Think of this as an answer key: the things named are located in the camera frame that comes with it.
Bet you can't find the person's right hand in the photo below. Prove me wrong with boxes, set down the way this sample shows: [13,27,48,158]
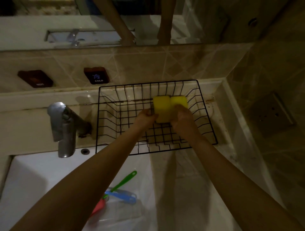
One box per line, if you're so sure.
[170,104,200,141]

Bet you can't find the person's left hand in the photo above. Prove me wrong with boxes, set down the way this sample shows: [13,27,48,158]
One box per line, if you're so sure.
[133,109,159,131]

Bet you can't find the yellow sponge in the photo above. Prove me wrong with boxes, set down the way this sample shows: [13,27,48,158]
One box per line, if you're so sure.
[153,95,171,124]
[170,96,189,109]

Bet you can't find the person's right forearm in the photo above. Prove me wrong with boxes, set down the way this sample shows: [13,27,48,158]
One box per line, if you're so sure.
[188,135,305,231]

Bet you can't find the person's left forearm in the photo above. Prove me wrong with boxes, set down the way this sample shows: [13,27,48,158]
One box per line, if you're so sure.
[10,124,148,231]

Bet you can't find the chrome faucet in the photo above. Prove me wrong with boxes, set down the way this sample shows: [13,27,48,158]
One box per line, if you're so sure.
[47,102,92,158]

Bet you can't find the red utensil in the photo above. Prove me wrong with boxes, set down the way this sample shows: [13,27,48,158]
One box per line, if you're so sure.
[90,198,106,217]

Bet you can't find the clear plastic container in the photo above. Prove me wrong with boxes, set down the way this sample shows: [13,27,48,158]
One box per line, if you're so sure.
[82,188,153,231]

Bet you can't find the white sink basin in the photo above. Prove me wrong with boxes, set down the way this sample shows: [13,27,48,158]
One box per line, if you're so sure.
[0,145,241,231]

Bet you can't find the black wire basket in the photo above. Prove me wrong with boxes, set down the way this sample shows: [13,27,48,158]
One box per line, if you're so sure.
[95,79,218,156]

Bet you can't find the dark blue wall label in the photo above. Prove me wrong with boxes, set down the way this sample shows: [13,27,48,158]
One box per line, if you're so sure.
[83,67,110,85]

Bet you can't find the green handled utensil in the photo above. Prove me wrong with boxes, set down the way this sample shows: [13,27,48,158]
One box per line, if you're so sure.
[103,170,138,199]

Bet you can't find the blue handled utensil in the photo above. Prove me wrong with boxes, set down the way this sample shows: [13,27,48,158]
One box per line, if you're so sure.
[105,189,138,205]

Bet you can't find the wall mirror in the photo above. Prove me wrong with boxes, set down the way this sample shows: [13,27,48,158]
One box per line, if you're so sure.
[0,0,293,51]

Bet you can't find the dark red wall label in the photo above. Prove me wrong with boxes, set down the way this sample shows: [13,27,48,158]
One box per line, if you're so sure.
[17,70,54,88]

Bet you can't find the wall power socket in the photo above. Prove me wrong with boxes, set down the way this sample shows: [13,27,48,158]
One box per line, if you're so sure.
[248,92,296,137]

